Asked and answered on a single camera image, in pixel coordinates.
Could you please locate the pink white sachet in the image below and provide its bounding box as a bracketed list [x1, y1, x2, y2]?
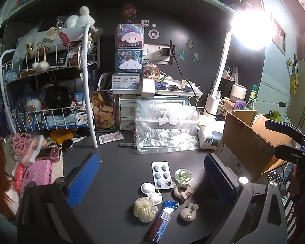
[99, 132, 124, 145]

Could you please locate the white plush toy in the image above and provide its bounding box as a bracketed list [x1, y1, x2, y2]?
[65, 6, 97, 28]

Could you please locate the white oval case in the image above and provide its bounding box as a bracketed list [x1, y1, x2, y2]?
[141, 182, 163, 205]

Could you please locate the orange box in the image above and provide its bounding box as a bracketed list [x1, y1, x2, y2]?
[50, 129, 74, 144]

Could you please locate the blue character box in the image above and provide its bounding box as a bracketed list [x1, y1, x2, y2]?
[114, 48, 144, 74]

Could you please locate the brown cardboard box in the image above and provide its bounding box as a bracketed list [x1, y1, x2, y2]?
[215, 110, 299, 183]

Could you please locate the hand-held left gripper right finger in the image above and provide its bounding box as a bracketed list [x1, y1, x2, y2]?
[204, 152, 288, 244]

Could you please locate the black charger plug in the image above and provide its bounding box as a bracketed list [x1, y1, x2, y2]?
[161, 46, 176, 58]

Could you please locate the red packet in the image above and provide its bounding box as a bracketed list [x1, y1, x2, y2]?
[14, 163, 25, 191]

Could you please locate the black pen holder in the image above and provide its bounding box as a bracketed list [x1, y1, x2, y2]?
[220, 77, 236, 99]

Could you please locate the round beige hair clip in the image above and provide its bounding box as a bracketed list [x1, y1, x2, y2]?
[180, 203, 199, 221]

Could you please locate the person's reddish hair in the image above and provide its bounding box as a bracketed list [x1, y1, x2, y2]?
[0, 117, 17, 215]

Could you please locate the yellow anime picture card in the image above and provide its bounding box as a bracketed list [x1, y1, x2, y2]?
[91, 90, 116, 131]

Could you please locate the white wire rack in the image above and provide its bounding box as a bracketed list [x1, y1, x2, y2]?
[0, 23, 99, 149]

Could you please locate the white desk shelf riser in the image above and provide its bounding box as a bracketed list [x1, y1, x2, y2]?
[109, 80, 204, 101]

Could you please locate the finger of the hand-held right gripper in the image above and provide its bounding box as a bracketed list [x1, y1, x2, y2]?
[274, 143, 305, 163]
[265, 119, 305, 143]

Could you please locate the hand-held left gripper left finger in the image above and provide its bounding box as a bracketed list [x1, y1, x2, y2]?
[16, 153, 103, 244]

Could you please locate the yellow character wall hanging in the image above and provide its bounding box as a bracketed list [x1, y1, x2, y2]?
[287, 54, 299, 94]

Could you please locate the white blue labelled box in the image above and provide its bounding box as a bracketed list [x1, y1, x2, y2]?
[111, 73, 141, 90]

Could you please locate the pink framed wall picture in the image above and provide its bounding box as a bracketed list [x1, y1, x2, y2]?
[271, 14, 286, 56]

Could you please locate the pink compact camera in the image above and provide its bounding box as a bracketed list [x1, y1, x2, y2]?
[36, 146, 61, 162]

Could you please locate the wall outlet panel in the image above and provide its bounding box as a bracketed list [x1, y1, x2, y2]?
[142, 43, 174, 65]

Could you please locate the white pompom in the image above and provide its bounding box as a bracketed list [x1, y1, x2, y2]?
[32, 60, 50, 72]

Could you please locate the round green white container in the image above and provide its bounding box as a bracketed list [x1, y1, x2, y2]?
[174, 168, 194, 184]

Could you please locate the white desk lamp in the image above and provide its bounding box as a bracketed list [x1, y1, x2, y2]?
[204, 8, 273, 117]

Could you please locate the blue brown snack packet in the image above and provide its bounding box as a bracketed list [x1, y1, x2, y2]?
[144, 200, 180, 243]

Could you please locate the blue pill blister pack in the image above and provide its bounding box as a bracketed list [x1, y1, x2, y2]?
[151, 161, 175, 189]

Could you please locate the black plush toy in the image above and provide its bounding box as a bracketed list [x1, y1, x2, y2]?
[44, 85, 75, 115]

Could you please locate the person's striped clothing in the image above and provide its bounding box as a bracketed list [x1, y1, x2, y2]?
[282, 191, 298, 237]

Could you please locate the small anime figurine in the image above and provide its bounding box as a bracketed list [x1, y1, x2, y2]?
[143, 65, 161, 80]

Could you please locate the blue anime card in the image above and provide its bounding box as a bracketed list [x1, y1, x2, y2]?
[74, 93, 88, 125]

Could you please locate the green plush toy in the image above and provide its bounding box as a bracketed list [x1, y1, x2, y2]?
[269, 110, 282, 122]

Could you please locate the green glass bottle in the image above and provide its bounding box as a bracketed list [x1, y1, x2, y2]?
[245, 85, 258, 111]

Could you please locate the pink leopard print box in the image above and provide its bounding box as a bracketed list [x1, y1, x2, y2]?
[20, 160, 54, 194]

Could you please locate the white cylinder humidifier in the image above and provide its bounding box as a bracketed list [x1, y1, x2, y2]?
[229, 84, 245, 105]

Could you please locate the white mini drawer unit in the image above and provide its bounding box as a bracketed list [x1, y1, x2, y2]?
[118, 95, 138, 131]

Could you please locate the white tissue pack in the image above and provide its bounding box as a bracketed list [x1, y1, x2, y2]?
[197, 123, 225, 150]

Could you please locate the black box with white print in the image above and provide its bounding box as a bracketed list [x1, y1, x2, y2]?
[47, 51, 70, 69]

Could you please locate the pink flower hair claw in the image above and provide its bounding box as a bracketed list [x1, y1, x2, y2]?
[11, 132, 33, 153]

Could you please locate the small plain white box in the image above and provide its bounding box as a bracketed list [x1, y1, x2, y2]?
[142, 78, 155, 97]

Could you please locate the pink character box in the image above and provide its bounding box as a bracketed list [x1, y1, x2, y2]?
[114, 24, 144, 49]

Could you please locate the black cable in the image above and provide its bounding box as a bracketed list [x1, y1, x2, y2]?
[169, 40, 219, 117]

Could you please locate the brown spring head figure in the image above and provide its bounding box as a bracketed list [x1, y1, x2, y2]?
[120, 3, 138, 24]

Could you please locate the small white tape dispenser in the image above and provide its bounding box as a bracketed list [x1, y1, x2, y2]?
[173, 183, 194, 199]

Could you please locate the clear zip bag with bow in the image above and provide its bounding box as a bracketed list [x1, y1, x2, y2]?
[135, 99, 201, 154]

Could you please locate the cream flower hair tie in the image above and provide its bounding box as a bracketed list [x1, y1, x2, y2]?
[133, 197, 158, 223]

